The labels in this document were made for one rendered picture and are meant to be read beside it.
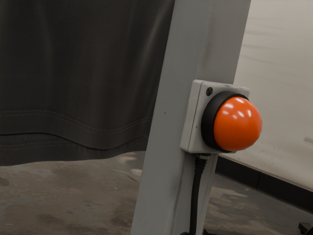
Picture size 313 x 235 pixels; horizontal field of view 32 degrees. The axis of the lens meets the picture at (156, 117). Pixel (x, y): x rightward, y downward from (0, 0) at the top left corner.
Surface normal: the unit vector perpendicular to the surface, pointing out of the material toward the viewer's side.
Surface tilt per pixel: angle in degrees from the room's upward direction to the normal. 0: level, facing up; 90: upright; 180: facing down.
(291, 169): 90
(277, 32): 90
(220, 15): 90
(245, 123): 80
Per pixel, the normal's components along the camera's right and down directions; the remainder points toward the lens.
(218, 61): 0.64, 0.23
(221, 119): -0.61, -0.17
